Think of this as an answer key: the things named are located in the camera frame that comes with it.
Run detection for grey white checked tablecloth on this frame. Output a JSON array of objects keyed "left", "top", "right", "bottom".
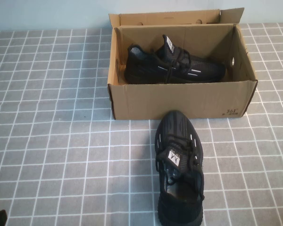
[{"left": 0, "top": 22, "right": 283, "bottom": 226}]

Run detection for black mesh sneaker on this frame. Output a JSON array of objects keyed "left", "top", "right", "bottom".
[
  {"left": 154, "top": 110, "right": 206, "bottom": 226},
  {"left": 124, "top": 34, "right": 227, "bottom": 85}
]

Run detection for brown cardboard shoe box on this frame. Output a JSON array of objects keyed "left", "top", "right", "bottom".
[{"left": 107, "top": 7, "right": 259, "bottom": 121}]

